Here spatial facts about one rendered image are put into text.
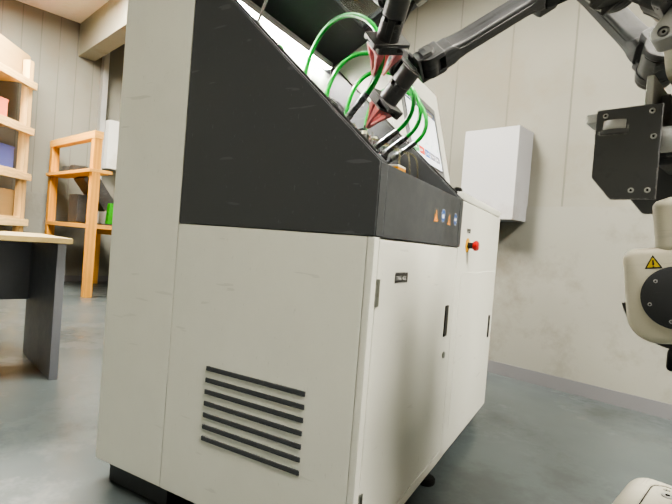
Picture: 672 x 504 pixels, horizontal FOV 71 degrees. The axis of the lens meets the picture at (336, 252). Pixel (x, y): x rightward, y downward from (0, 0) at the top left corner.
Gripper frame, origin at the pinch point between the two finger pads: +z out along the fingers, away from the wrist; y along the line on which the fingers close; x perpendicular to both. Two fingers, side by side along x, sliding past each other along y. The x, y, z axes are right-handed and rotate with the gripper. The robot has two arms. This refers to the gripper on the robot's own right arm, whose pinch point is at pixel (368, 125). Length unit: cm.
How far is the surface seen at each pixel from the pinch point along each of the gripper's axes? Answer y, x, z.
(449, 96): 120, -197, 10
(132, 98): 37, 48, 33
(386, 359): -61, 17, 25
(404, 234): -39.7, 12.3, 5.3
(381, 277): -49, 24, 10
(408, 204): -34.3, 11.3, 0.3
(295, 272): -37, 33, 23
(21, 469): -26, 64, 132
